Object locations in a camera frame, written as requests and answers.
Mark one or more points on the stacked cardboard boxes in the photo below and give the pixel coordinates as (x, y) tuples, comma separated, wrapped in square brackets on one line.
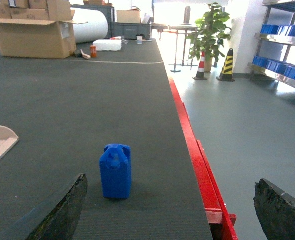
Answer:
[(43, 10)]

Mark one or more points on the steel shelf rack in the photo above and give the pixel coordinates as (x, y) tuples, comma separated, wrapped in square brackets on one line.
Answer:
[(275, 40)]

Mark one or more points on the green potted plant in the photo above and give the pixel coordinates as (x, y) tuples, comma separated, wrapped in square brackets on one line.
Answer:
[(210, 35)]

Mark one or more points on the grey plastic crate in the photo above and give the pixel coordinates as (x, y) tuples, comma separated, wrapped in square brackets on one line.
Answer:
[(130, 31)]

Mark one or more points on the red table frame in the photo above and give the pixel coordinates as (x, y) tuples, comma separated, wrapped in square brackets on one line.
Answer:
[(220, 220)]

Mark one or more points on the white foam roll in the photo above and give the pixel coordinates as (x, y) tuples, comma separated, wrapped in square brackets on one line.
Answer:
[(94, 25)]

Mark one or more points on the large open cardboard box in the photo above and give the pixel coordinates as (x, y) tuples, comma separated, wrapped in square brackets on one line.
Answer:
[(42, 39)]

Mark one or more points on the white paper cup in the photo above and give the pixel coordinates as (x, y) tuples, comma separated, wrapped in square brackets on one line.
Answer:
[(139, 40)]

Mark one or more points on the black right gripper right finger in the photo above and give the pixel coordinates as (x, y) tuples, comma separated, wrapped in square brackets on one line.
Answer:
[(275, 210)]

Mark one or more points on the black yellow traffic cone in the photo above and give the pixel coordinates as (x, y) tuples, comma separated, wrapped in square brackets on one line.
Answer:
[(226, 74)]

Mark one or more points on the red white traffic cone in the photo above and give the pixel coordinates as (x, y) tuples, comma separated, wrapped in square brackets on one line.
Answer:
[(200, 75)]

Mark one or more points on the white styrofoam block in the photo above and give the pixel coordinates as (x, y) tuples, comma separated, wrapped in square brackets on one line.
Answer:
[(108, 45)]

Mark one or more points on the wooden handled brush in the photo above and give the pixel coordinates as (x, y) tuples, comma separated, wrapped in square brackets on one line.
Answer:
[(79, 53)]

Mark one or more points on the blue plastic jug part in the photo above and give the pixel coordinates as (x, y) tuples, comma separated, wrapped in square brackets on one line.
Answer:
[(116, 171)]

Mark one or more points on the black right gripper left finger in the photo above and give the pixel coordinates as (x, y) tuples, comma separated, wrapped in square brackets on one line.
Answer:
[(56, 218)]

